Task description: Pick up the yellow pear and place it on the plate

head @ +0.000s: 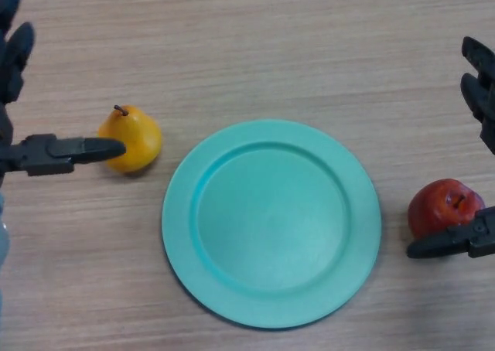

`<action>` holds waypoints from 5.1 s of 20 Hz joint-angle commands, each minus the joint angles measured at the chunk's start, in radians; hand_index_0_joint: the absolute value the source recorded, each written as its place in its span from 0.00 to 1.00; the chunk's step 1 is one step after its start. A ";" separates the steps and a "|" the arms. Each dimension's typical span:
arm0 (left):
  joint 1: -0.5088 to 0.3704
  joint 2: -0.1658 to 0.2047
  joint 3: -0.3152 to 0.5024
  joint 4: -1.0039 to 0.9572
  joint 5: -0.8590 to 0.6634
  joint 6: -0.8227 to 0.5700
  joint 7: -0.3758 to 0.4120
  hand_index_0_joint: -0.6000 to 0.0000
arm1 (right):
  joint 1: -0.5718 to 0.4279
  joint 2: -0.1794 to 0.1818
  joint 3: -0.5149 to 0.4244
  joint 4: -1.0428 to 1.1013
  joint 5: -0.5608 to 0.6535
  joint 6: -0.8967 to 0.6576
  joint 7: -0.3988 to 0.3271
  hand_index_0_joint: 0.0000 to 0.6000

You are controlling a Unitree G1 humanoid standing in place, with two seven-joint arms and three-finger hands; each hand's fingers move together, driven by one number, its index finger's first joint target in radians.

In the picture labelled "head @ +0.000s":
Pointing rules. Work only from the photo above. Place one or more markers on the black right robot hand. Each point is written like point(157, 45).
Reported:
point(441, 244)

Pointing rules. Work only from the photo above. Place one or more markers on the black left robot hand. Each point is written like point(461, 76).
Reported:
point(46, 155)

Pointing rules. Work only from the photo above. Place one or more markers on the yellow pear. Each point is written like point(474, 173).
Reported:
point(137, 138)

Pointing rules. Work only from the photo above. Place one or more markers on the green round plate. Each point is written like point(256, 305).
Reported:
point(270, 225)

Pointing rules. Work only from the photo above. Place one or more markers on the red apple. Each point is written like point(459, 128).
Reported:
point(429, 212)

